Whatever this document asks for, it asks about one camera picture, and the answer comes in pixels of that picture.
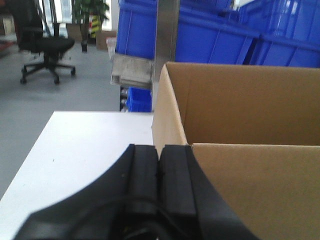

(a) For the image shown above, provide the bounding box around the large blue crate left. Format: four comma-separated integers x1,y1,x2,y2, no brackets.
116,0,260,65

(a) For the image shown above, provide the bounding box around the steel shelf beam end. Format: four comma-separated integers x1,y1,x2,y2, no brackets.
110,52,154,90

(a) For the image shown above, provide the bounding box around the large blue crate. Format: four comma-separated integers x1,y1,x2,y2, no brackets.
220,0,320,68
116,0,260,65

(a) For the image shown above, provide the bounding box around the black office chair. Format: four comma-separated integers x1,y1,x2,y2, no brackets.
5,0,76,85

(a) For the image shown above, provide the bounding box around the potted green plant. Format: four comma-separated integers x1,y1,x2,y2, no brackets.
71,0,110,53

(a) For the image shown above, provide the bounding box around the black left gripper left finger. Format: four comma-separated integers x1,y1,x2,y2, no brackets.
14,144,158,240

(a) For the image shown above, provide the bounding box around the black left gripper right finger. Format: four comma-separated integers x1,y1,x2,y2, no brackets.
159,145,257,240

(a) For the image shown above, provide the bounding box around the small blue bin below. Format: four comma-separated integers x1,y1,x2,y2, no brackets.
126,87,152,112

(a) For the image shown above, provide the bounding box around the brown cardboard box background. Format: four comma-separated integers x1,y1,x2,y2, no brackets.
96,30,117,51

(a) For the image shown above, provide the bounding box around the large blue crate right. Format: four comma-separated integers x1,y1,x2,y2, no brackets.
220,0,320,68

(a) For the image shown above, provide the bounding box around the steel shelf upright post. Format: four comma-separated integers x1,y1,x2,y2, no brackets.
151,0,180,110

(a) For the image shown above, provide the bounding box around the brown EcoFlow cardboard box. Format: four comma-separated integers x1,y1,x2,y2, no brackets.
152,62,320,240

